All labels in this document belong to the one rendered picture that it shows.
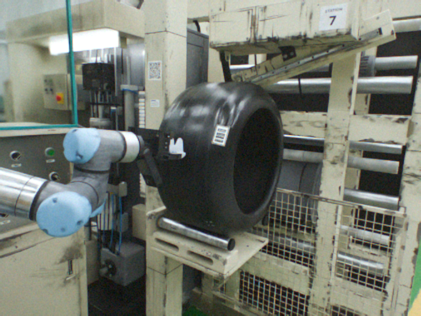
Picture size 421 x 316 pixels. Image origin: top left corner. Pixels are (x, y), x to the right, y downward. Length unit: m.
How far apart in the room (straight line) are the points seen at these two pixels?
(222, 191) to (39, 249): 0.76
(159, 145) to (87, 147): 0.21
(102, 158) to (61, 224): 0.18
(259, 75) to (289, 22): 0.28
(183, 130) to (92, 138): 0.37
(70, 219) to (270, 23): 1.05
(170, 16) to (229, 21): 0.27
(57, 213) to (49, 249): 0.82
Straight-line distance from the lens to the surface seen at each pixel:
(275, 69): 1.43
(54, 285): 1.47
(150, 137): 0.79
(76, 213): 0.56
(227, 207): 0.97
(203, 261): 1.15
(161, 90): 1.26
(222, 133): 0.89
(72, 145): 0.68
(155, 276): 1.51
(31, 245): 1.36
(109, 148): 0.69
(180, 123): 0.98
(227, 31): 1.42
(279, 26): 1.31
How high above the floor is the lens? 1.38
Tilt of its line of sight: 11 degrees down
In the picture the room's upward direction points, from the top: 2 degrees clockwise
